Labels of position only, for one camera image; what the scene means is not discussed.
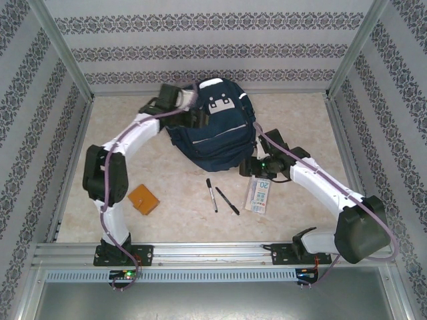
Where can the slim black pen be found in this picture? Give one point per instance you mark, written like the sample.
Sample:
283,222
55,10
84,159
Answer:
227,200

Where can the orange leather wallet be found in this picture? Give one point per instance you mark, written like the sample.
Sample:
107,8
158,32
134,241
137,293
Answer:
143,200

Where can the grey metal sheet panel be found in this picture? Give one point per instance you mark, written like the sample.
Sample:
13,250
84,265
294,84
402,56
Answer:
213,303

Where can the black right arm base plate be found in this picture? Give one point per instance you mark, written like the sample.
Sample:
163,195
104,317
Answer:
278,255

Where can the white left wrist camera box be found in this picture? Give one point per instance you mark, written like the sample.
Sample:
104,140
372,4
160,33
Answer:
187,98

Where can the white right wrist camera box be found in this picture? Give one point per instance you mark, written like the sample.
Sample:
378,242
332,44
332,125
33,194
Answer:
261,146

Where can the aluminium frame post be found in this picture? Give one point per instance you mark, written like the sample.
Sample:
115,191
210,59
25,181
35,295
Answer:
63,50
357,50

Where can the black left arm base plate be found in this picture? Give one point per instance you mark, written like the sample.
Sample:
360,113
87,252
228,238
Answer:
145,255

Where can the clear ruler set package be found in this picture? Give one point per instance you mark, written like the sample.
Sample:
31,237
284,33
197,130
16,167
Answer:
258,196

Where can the long aluminium mounting rail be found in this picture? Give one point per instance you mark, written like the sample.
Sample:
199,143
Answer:
213,253

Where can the navy blue backpack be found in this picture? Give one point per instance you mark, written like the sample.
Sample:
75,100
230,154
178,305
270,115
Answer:
213,150

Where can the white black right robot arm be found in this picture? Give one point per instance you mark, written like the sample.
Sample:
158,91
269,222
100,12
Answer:
320,180

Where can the aluminium side rail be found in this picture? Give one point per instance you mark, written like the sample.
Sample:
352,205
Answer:
72,166
342,133

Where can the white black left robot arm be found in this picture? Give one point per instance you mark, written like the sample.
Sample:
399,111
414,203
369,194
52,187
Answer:
140,128

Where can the black marker white label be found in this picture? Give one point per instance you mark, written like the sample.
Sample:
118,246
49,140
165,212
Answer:
212,195

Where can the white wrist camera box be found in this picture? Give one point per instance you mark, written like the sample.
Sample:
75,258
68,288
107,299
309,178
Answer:
187,98
261,146

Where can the thin aluminium wall strip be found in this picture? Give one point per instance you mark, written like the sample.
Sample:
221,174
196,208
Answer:
133,94

